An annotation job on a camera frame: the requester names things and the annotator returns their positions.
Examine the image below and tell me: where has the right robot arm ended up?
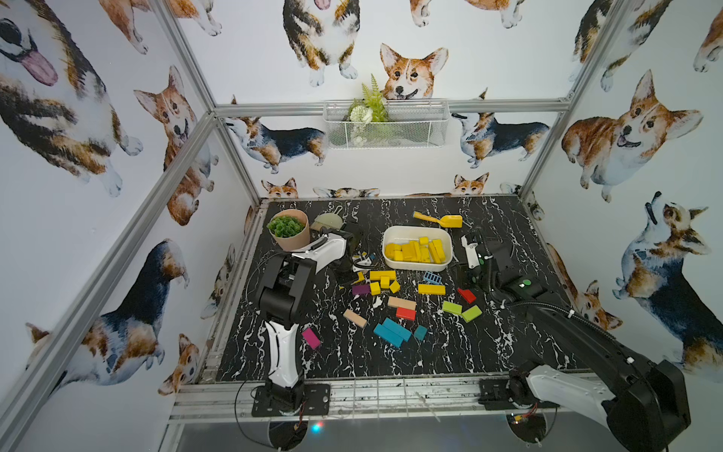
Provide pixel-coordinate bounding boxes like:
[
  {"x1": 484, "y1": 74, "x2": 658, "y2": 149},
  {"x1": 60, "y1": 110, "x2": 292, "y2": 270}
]
[{"x1": 461, "y1": 228, "x2": 691, "y2": 451}]

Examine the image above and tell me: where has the teal long block rear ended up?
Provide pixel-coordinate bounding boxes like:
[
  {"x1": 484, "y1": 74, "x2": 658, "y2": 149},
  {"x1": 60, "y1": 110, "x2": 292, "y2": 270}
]
[{"x1": 383, "y1": 318, "x2": 412, "y2": 341}]

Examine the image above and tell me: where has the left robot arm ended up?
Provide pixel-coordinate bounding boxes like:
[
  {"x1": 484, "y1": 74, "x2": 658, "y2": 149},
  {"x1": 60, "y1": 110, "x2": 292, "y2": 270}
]
[{"x1": 254, "y1": 223, "x2": 365, "y2": 395}]

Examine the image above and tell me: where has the red block in pile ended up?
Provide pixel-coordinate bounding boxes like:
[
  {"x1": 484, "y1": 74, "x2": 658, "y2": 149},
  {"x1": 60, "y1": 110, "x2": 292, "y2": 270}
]
[{"x1": 395, "y1": 307, "x2": 416, "y2": 321}]

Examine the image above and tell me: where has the green block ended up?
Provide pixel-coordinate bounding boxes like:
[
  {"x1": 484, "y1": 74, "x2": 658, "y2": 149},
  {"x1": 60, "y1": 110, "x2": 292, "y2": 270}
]
[
  {"x1": 461, "y1": 305, "x2": 482, "y2": 323},
  {"x1": 442, "y1": 301, "x2": 463, "y2": 316}
]

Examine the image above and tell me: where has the small teal block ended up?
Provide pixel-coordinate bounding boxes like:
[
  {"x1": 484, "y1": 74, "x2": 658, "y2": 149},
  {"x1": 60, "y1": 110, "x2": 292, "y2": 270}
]
[{"x1": 413, "y1": 326, "x2": 427, "y2": 342}]

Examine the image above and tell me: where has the teal long block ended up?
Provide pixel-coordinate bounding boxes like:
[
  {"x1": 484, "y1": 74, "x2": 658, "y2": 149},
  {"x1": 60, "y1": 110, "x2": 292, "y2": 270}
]
[
  {"x1": 383, "y1": 318, "x2": 412, "y2": 341},
  {"x1": 374, "y1": 324, "x2": 404, "y2": 348}
]

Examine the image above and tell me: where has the green block left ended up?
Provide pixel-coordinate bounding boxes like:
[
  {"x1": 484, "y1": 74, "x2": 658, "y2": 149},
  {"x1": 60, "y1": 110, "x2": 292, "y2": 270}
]
[{"x1": 442, "y1": 301, "x2": 463, "y2": 316}]

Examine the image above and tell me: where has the long yellow block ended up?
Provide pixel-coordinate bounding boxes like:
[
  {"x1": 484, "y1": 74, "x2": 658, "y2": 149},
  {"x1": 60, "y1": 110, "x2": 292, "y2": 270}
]
[{"x1": 417, "y1": 284, "x2": 446, "y2": 296}]

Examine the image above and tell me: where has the natural wood block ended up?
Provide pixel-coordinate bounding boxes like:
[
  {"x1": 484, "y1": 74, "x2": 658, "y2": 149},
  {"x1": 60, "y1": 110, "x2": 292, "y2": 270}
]
[
  {"x1": 344, "y1": 309, "x2": 368, "y2": 329},
  {"x1": 388, "y1": 297, "x2": 416, "y2": 311}
]

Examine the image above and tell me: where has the green block right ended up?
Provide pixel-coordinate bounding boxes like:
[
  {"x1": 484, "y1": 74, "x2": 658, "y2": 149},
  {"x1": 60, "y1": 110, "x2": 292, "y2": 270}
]
[{"x1": 461, "y1": 305, "x2": 482, "y2": 323}]

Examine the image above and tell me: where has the white wire wall basket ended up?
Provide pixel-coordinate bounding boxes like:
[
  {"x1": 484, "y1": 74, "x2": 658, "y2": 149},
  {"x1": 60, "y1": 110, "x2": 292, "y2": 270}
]
[{"x1": 323, "y1": 100, "x2": 451, "y2": 149}]

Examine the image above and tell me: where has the natural wood block upper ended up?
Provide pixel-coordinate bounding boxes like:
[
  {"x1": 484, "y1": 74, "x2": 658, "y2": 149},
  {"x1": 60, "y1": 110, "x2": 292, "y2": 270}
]
[{"x1": 388, "y1": 297, "x2": 416, "y2": 311}]

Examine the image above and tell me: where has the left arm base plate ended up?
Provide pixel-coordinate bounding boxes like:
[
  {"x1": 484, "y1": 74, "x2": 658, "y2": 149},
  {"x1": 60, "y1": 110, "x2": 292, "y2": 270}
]
[{"x1": 252, "y1": 382, "x2": 331, "y2": 417}]

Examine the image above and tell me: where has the magenta block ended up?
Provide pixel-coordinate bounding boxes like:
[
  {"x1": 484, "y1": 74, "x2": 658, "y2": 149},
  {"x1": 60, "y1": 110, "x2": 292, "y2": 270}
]
[{"x1": 302, "y1": 328, "x2": 321, "y2": 350}]

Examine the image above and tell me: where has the terracotta pot with plant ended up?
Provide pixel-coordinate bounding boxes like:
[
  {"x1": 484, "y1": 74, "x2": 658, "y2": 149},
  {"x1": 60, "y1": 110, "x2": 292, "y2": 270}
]
[{"x1": 267, "y1": 209, "x2": 311, "y2": 252}]

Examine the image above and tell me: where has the yellow toy shovel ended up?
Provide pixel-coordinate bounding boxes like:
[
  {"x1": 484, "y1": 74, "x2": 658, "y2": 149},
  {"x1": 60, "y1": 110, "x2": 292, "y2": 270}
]
[{"x1": 413, "y1": 211, "x2": 463, "y2": 229}]

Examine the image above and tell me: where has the blue grid block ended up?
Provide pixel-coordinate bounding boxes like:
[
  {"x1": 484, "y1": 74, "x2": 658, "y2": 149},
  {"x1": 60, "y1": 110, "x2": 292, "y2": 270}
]
[{"x1": 423, "y1": 271, "x2": 444, "y2": 286}]

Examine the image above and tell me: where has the natural wood block lower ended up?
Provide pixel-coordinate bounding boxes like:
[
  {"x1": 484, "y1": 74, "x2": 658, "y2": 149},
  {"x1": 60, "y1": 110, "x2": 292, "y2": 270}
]
[{"x1": 344, "y1": 309, "x2": 368, "y2": 329}]

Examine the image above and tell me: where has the white plastic bin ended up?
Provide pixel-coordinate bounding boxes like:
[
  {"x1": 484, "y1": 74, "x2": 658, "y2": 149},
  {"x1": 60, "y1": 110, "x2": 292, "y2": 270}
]
[{"x1": 382, "y1": 226, "x2": 454, "y2": 272}]

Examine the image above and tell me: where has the teal long block front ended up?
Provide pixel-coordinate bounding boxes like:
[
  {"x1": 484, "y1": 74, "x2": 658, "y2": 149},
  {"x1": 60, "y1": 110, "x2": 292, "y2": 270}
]
[{"x1": 374, "y1": 324, "x2": 404, "y2": 348}]

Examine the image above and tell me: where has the artificial fern and flower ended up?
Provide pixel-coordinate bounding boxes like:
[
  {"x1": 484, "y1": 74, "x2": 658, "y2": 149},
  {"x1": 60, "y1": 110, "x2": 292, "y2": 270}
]
[{"x1": 345, "y1": 75, "x2": 391, "y2": 147}]

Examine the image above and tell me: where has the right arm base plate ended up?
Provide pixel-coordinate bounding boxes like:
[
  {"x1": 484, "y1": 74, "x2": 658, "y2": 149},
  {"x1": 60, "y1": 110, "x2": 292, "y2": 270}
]
[{"x1": 477, "y1": 377, "x2": 558, "y2": 412}]

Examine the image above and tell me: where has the purple block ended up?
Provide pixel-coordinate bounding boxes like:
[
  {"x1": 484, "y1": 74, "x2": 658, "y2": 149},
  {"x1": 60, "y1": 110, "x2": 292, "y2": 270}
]
[{"x1": 352, "y1": 284, "x2": 371, "y2": 297}]

